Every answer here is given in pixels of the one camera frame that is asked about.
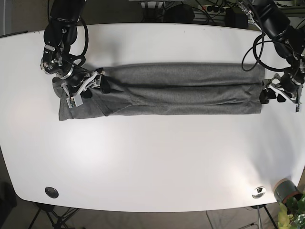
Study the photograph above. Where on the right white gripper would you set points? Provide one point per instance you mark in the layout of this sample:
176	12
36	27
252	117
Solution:
77	86

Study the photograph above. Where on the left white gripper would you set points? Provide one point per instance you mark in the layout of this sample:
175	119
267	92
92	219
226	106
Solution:
283	88

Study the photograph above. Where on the grey T-shirt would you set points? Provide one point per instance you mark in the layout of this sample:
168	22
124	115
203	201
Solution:
170	89

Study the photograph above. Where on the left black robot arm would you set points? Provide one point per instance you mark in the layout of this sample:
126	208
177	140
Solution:
289	44

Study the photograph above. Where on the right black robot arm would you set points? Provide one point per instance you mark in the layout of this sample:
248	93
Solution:
60	34

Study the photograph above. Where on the grey plant pot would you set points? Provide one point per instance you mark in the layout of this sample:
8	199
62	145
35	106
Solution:
284	189

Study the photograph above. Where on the silver table grommet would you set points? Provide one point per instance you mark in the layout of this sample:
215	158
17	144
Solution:
258	192

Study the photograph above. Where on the white power strip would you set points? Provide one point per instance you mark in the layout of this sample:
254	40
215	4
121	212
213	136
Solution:
215	9

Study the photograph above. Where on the black table grommet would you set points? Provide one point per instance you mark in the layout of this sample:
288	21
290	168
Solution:
51	192

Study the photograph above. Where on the green potted plant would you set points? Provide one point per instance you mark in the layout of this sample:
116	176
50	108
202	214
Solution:
292	212

